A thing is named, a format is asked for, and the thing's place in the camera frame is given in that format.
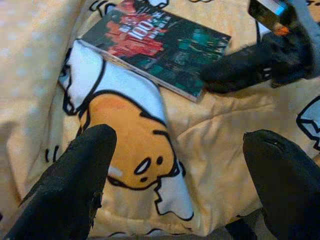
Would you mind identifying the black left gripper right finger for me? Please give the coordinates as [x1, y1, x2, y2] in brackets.
[242, 128, 320, 240]

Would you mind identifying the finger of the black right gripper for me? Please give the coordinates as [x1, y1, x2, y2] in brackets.
[199, 43, 275, 95]

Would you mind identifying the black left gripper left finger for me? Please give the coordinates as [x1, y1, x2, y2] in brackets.
[0, 123, 118, 240]

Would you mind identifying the yellow cartoon print blanket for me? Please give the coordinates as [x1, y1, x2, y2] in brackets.
[0, 0, 320, 240]

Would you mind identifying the dark red-cover book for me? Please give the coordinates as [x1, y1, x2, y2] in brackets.
[76, 0, 232, 103]

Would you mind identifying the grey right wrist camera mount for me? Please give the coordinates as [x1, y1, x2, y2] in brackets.
[248, 0, 320, 53]

